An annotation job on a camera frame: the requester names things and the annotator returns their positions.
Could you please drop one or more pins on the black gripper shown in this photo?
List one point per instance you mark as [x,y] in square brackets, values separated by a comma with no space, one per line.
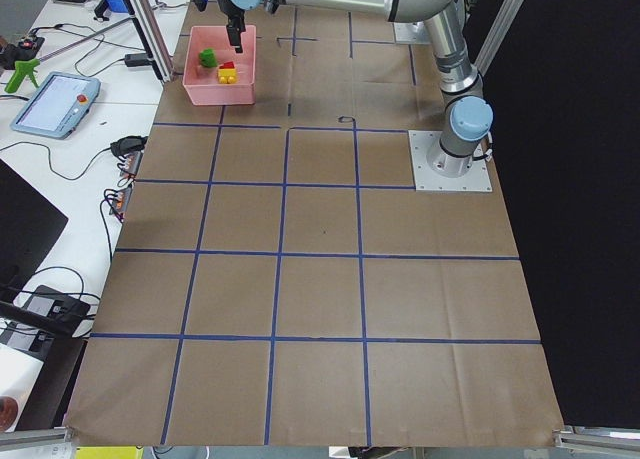
[233,20]

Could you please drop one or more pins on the green toy block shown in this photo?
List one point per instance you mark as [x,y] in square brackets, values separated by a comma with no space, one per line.
[207,58]

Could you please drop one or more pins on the yellow toy block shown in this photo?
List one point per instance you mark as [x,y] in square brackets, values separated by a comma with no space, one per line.
[227,76]

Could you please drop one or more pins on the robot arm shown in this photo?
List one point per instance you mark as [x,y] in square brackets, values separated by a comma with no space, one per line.
[468,117]

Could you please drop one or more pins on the pink plastic box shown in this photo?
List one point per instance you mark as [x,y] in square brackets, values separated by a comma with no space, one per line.
[214,73]

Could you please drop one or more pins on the black power adapter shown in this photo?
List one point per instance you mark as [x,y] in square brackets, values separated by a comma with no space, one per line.
[134,60]

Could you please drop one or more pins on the teach pendant tablet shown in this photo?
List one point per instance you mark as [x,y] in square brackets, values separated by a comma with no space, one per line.
[58,106]

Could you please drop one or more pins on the aluminium frame post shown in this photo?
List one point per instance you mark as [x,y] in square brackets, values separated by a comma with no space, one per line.
[142,15]

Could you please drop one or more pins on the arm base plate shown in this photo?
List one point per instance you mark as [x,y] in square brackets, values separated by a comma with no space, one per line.
[436,171]

